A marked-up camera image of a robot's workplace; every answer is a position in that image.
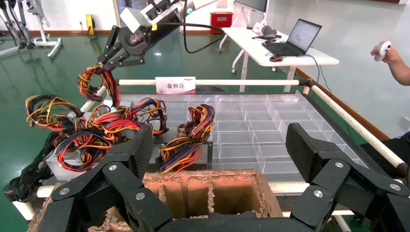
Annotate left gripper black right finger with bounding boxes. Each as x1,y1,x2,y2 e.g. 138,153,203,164
285,122,410,232

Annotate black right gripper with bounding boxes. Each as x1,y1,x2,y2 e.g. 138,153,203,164
97,13,182,73

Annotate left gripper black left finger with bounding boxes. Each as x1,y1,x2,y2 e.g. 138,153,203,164
38,124,174,232

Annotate power supply with red cables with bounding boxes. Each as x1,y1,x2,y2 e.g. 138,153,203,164
77,63,122,110

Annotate white handheld controller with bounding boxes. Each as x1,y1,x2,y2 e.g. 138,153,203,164
374,41,393,62

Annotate person bare forearm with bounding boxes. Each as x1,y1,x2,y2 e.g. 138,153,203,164
388,59,410,87

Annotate person hand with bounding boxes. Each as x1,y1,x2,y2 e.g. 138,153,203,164
370,41,402,65

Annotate white sign plate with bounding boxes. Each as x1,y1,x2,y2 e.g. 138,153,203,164
155,76,197,95

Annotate white metal stand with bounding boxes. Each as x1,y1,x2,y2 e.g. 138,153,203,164
27,0,63,60

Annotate grey metal stand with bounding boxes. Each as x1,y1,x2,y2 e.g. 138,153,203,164
0,0,33,58

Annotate clear acrylic divider tray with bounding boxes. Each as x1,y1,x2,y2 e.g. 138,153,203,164
117,90,369,176

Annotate black pipe corner connector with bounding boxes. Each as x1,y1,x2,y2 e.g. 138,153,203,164
298,78,318,96

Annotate brown cardboard divider box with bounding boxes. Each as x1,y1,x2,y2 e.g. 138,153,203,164
29,170,284,232

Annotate white cart lower pipe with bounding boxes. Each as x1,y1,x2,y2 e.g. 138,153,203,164
12,200,36,221

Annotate red box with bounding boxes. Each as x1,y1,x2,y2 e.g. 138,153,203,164
210,12,234,29

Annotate white office table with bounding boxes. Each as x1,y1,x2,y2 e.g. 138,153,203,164
220,27,340,93

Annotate dark computer monitor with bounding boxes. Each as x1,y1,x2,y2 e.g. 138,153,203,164
234,0,268,14

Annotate black open laptop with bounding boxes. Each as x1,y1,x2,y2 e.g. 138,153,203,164
262,18,323,58

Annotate grey headset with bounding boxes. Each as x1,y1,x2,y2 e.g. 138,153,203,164
252,25,282,42

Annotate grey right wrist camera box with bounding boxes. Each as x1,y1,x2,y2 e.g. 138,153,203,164
119,6,153,34

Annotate yellow wall device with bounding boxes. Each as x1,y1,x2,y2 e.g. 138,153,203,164
85,13,96,37

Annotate white cart rail pipe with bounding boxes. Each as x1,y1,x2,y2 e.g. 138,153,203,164
310,84,406,169
37,182,310,198
80,85,108,113
117,78,305,87

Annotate power supply with coloured cables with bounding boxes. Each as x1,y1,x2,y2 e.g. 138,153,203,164
86,97,169,138
177,103,216,144

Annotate power supply with purple cables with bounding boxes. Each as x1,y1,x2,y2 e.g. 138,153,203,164
153,136,214,176

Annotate black camera cable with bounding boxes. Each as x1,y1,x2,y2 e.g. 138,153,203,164
153,0,225,55

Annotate power supply with looped cables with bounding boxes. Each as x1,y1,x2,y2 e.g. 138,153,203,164
25,94,85,132

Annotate black sleeved cable bundle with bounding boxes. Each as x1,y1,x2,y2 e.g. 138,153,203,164
3,131,63,203

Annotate blue laptop cable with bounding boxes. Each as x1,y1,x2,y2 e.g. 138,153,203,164
303,54,333,94

